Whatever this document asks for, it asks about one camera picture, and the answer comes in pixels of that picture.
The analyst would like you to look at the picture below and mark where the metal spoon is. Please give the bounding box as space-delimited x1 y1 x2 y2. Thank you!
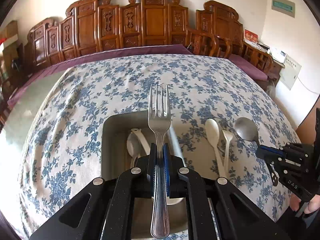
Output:
234 117 260 146

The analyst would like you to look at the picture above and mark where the cream plastic fork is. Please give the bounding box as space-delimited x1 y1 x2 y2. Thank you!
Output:
222 129 233 173

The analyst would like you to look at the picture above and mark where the cream plastic spoon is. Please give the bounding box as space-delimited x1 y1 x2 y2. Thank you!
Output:
205 119 227 178

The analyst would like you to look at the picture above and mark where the metal fork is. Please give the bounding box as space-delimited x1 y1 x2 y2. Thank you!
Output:
148 85 171 239

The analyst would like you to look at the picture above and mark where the right hand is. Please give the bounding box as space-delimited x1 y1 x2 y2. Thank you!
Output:
289 192 320 215

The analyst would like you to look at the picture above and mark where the white plastic spoon in tray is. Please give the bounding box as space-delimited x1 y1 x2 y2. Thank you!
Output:
126 128 150 168

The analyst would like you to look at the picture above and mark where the grey metal utensil tray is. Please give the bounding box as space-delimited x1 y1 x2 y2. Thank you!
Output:
100 110 188 240

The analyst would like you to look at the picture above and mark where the purple side cushion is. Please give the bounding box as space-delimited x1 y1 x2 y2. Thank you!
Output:
228 54 268 81

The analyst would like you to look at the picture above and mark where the blue floral tablecloth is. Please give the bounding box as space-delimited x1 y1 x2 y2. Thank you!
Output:
20 55 299 237

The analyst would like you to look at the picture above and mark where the purple bench cushion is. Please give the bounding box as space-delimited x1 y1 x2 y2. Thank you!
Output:
8 44 192 108

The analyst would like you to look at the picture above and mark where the red calendar card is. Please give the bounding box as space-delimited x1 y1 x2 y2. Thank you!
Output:
244 29 258 45

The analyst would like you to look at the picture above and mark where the wooden armchair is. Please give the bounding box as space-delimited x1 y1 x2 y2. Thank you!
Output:
185 27 233 59

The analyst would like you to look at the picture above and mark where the carved wooden long bench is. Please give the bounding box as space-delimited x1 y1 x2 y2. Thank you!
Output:
24 0 189 72

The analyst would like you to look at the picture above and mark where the carved wooden side bench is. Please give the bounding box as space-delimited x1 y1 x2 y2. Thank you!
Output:
196 0 273 81

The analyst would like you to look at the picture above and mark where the white wall panel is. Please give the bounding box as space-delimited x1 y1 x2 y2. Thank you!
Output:
280 54 302 90

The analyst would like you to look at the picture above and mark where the green wall sign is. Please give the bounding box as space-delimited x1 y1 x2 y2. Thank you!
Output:
271 0 295 18

